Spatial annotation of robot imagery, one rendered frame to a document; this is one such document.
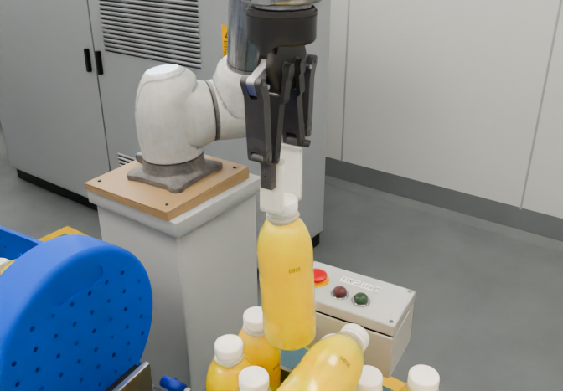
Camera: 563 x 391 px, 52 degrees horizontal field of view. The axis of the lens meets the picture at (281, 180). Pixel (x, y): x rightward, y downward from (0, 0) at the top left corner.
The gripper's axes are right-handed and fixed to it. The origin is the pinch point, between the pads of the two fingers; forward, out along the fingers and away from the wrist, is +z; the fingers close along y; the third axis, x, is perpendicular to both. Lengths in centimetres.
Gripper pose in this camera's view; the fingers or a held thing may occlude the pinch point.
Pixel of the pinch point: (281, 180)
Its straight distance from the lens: 69.4
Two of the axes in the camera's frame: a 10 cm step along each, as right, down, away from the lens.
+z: 0.0, 9.1, 4.2
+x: 8.7, 2.1, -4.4
